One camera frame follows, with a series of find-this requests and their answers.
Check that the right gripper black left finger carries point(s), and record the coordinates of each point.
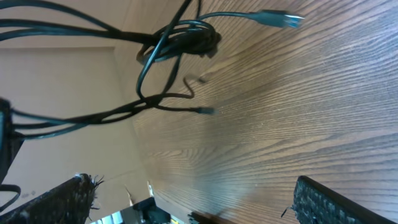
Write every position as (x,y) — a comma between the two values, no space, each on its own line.
(70,202)

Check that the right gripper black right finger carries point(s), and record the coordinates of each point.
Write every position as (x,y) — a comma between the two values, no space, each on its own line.
(316,204)

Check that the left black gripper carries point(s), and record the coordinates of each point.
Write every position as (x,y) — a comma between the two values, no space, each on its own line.
(11,141)

